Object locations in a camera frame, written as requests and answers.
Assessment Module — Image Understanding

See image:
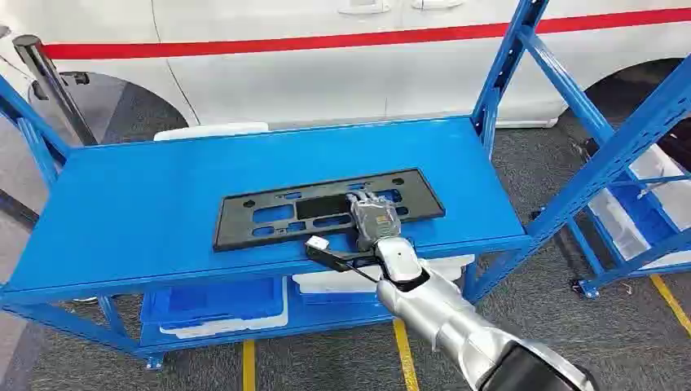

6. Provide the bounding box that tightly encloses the red barrier belt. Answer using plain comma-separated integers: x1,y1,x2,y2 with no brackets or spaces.
39,7,691,61

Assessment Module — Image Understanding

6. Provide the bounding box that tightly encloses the white tray with blue insert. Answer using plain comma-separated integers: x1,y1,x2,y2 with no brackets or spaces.
140,277,290,340

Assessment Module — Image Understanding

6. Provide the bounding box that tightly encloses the white plastic box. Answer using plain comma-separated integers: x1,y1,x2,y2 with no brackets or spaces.
153,121,271,143

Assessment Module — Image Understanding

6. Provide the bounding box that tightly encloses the black stanchion post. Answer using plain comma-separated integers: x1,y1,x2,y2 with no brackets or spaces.
11,33,99,147

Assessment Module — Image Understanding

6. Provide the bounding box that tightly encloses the black plastic plate frame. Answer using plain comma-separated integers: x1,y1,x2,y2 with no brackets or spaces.
212,168,447,253

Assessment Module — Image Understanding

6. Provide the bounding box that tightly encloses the yellow floor tape line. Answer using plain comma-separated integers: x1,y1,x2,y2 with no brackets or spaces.
392,318,421,391
241,339,257,391
649,274,691,339

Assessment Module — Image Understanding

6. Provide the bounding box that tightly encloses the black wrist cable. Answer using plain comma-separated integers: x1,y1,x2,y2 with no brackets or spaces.
344,258,382,285

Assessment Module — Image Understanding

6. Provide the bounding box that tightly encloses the blue metal shelf rack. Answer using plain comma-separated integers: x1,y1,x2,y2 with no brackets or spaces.
0,0,549,373
517,27,691,301

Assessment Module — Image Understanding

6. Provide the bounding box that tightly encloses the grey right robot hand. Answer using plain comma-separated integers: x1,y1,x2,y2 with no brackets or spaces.
346,191,403,253

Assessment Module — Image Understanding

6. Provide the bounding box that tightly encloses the white car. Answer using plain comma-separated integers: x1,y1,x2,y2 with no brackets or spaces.
0,0,691,130

